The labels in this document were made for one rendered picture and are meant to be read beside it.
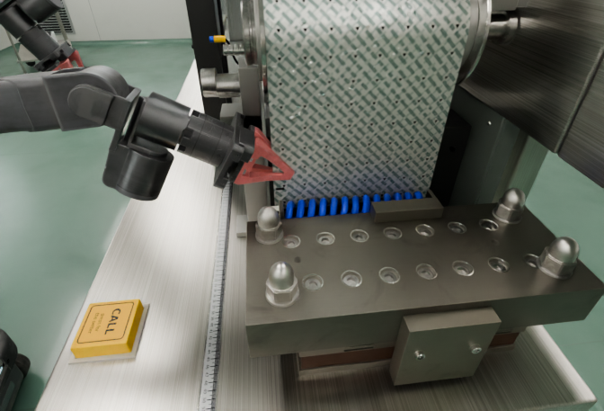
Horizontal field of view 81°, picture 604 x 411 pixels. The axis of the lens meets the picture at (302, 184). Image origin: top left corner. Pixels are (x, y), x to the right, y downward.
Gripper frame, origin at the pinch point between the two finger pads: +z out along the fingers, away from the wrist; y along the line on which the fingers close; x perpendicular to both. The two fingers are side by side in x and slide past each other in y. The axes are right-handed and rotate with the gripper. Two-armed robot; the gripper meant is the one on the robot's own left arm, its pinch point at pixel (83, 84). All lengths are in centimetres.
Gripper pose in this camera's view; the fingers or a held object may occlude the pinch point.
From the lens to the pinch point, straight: 106.5
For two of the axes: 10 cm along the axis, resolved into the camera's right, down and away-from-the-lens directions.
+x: -8.4, 5.3, 1.0
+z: 4.8, 6.4, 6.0
